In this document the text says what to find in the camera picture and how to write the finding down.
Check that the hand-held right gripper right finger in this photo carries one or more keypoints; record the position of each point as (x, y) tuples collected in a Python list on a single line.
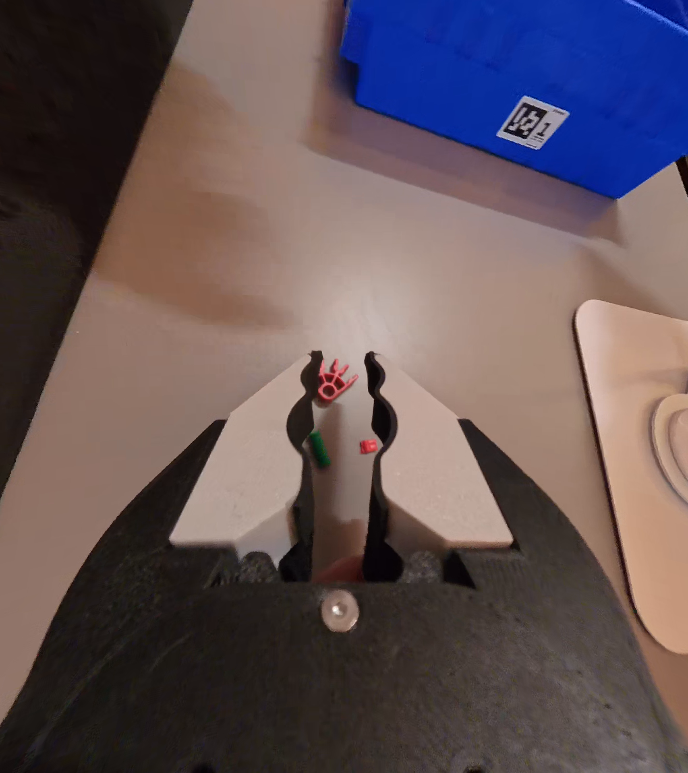
[(440, 483)]

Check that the tiny red clip piece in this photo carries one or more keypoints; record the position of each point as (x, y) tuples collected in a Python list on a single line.
[(368, 447)]

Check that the green small rod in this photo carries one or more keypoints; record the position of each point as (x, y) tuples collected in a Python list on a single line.
[(320, 450)]

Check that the white document stand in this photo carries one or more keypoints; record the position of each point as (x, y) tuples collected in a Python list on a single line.
[(622, 392)]

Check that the blue plastic bin white tag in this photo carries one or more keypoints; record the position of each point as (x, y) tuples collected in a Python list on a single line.
[(471, 72)]

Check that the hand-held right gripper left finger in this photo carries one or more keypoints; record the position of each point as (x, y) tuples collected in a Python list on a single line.
[(241, 483)]

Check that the small red fan connector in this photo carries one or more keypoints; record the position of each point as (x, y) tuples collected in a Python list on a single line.
[(332, 379)]

